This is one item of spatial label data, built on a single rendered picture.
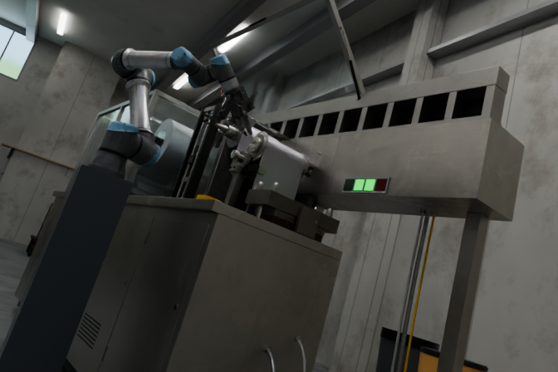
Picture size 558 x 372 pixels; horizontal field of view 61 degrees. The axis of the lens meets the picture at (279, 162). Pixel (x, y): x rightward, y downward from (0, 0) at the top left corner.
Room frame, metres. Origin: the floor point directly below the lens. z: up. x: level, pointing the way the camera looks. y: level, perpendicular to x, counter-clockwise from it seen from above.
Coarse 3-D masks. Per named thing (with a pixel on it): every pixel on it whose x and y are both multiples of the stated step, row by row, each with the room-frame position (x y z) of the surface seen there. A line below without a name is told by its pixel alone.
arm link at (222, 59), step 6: (222, 54) 1.82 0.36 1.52; (210, 60) 1.83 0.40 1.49; (216, 60) 1.81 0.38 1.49; (222, 60) 1.81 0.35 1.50; (210, 66) 1.84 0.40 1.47; (216, 66) 1.83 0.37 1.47; (222, 66) 1.82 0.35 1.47; (228, 66) 1.83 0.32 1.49; (210, 72) 1.85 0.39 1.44; (216, 72) 1.84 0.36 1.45; (222, 72) 1.83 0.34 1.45; (228, 72) 1.84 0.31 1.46; (216, 78) 1.87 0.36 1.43; (222, 78) 1.85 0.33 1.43; (228, 78) 1.85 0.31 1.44
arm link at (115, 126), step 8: (112, 128) 1.83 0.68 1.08; (120, 128) 1.82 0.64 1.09; (128, 128) 1.83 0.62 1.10; (136, 128) 1.86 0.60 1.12; (104, 136) 1.85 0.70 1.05; (112, 136) 1.82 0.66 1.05; (120, 136) 1.83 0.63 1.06; (128, 136) 1.84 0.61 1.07; (136, 136) 1.88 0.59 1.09; (104, 144) 1.83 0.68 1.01; (112, 144) 1.82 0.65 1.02; (120, 144) 1.83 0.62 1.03; (128, 144) 1.85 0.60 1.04; (136, 144) 1.89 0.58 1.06; (120, 152) 1.84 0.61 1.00; (128, 152) 1.87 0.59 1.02; (136, 152) 1.91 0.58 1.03
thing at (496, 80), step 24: (480, 72) 1.56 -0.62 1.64; (504, 72) 1.52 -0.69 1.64; (360, 96) 2.06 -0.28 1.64; (384, 96) 1.93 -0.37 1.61; (408, 96) 1.82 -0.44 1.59; (432, 96) 1.73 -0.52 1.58; (456, 96) 1.63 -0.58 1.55; (480, 96) 1.62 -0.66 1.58; (504, 96) 1.55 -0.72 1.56; (264, 120) 2.70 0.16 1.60; (288, 120) 2.50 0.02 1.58; (312, 120) 2.39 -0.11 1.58; (336, 120) 2.27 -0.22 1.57; (360, 120) 2.03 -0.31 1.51; (384, 120) 1.90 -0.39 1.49; (408, 120) 1.89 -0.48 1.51; (432, 120) 1.79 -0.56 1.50; (456, 120) 1.61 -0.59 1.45
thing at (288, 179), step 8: (264, 160) 2.01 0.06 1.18; (272, 160) 2.03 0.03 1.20; (272, 168) 2.04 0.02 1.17; (280, 168) 2.06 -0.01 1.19; (288, 168) 2.08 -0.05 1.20; (256, 176) 2.00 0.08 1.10; (264, 176) 2.02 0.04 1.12; (272, 176) 2.05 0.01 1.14; (280, 176) 2.07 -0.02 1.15; (288, 176) 2.09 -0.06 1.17; (296, 176) 2.12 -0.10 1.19; (256, 184) 2.01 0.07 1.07; (264, 184) 2.03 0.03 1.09; (280, 184) 2.07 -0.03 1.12; (288, 184) 2.10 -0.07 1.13; (296, 184) 2.13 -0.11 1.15; (280, 192) 2.08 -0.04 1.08; (288, 192) 2.11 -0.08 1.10
